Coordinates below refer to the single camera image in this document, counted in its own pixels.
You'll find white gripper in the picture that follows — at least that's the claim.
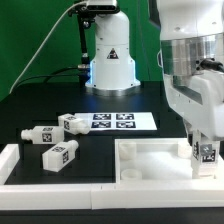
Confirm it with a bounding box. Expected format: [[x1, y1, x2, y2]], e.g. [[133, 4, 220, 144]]
[[163, 71, 224, 141]]

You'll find white square tabletop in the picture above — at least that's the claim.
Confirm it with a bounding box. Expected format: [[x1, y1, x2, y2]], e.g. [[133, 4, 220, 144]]
[[114, 138, 224, 184]]

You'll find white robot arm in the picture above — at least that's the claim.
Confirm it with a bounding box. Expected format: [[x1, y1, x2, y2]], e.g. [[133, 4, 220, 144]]
[[87, 0, 224, 140]]

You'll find white U-shaped fence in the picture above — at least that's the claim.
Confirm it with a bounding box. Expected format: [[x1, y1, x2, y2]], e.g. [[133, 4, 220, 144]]
[[0, 144, 224, 210]]

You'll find white sheet with markers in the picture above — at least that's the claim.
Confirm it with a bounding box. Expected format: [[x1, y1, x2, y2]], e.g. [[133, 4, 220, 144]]
[[75, 112, 157, 131]]

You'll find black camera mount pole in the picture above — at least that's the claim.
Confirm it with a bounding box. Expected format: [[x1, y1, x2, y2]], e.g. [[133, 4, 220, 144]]
[[68, 1, 95, 87]]

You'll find black cable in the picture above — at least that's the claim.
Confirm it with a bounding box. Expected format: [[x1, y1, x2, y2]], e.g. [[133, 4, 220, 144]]
[[14, 67, 83, 88]]

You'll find white cable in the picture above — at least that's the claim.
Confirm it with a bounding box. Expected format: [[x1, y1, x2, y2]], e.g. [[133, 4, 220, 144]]
[[9, 1, 86, 94]]

